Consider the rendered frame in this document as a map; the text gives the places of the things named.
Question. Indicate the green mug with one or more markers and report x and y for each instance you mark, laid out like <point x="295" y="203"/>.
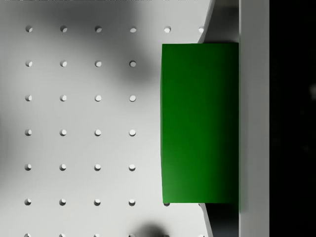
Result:
<point x="197" y="123"/>

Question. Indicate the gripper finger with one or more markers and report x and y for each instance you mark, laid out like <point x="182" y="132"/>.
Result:
<point x="224" y="219"/>
<point x="223" y="24"/>

